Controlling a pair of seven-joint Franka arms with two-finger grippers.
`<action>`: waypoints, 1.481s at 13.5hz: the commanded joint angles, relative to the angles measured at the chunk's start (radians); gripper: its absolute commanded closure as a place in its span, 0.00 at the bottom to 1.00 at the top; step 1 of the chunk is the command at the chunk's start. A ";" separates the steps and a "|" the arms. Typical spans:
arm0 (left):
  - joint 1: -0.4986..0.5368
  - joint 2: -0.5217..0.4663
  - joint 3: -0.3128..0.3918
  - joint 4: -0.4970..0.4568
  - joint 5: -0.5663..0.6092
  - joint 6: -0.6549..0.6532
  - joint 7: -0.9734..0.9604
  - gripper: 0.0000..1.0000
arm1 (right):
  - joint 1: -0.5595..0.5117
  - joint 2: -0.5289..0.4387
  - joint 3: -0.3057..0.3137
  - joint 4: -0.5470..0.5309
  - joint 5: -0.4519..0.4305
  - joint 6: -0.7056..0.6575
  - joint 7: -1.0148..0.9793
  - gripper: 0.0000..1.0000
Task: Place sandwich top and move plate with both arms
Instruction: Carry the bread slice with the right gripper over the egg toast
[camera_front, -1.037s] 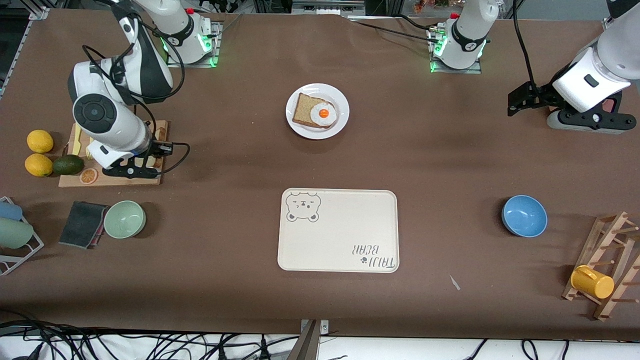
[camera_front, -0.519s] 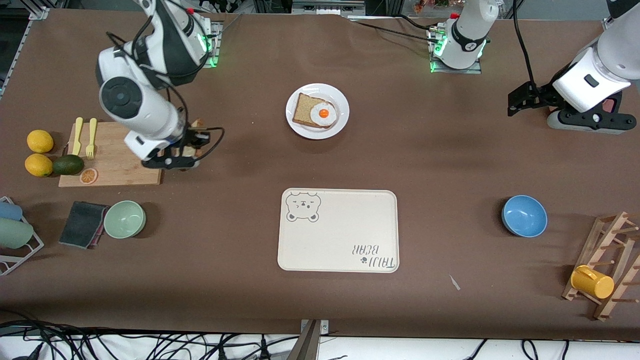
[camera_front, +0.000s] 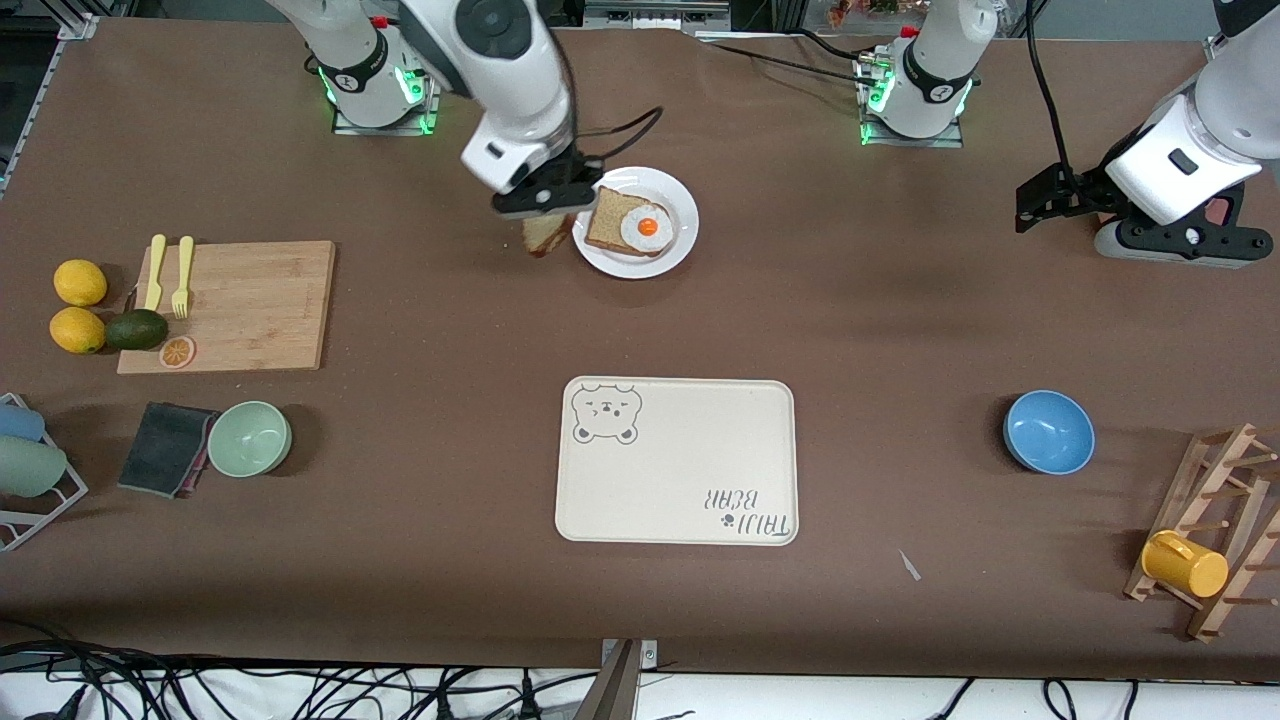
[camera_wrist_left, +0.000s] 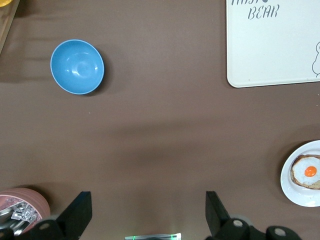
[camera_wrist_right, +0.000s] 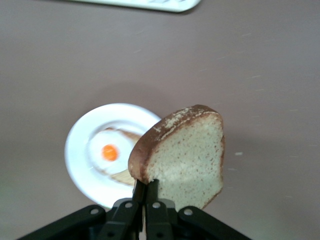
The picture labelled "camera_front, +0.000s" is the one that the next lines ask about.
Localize cream bear print tray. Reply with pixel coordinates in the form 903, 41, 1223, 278
554, 376, 800, 547

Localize black table cable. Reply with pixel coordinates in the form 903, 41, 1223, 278
695, 30, 886, 91

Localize aluminium frame rail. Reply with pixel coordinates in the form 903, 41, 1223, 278
0, 12, 101, 196

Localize wooden mug rack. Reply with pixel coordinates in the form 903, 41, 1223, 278
1123, 422, 1280, 642

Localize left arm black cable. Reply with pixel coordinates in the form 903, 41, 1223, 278
1022, 0, 1076, 193

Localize light blue cup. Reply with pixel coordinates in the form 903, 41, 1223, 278
0, 402, 47, 443

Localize tangled black floor cables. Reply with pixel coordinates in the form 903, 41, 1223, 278
0, 620, 601, 720

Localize plain brown bread slice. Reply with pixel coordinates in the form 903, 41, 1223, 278
522, 208, 577, 259

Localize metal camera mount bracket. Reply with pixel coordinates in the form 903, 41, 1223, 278
570, 638, 659, 720

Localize toy fried egg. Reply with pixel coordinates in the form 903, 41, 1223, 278
620, 204, 673, 252

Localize metal background frame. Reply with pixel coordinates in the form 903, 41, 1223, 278
583, 0, 733, 33

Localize blue bowl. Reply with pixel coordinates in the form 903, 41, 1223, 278
1003, 390, 1096, 475

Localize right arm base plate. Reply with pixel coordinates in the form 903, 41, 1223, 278
331, 42, 446, 137

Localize yellow lemon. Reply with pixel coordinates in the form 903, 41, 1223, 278
53, 259, 109, 307
49, 307, 107, 355

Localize wooden cutting board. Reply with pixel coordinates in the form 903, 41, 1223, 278
116, 240, 337, 376

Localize yellow plastic knife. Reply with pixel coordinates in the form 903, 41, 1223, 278
143, 234, 168, 312

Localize bread slice under egg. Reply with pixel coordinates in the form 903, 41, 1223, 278
584, 185, 673, 258

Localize pale green cup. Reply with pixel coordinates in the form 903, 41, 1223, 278
0, 436, 69, 499

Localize white round plate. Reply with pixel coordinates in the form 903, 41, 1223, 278
571, 166, 699, 280

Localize yellow plastic fork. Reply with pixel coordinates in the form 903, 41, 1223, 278
171, 236, 196, 320

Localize yellow mug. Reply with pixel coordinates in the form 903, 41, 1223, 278
1141, 530, 1230, 599

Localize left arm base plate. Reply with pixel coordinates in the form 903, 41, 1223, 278
858, 50, 966, 149

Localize pale green bowl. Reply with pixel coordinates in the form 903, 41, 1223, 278
207, 401, 294, 478

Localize dark green avocado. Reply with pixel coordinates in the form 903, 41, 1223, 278
104, 309, 169, 352

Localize dark grey sponge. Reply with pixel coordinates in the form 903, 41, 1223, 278
117, 402, 219, 499

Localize white wire rack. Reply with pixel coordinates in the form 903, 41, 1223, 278
0, 392, 89, 553

